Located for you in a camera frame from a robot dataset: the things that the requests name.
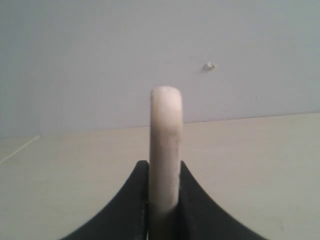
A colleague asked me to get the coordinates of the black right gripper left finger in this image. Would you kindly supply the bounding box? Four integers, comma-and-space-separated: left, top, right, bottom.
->
63, 160, 149, 240

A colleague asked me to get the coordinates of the white wooden paint brush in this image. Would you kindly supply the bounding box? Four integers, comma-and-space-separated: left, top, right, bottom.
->
148, 86, 183, 240

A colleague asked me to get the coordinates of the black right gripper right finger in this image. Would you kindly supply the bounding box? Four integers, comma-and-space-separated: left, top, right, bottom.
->
177, 161, 265, 240

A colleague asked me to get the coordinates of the small white wall hook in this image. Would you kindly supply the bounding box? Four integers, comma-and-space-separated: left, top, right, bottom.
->
203, 62, 217, 71

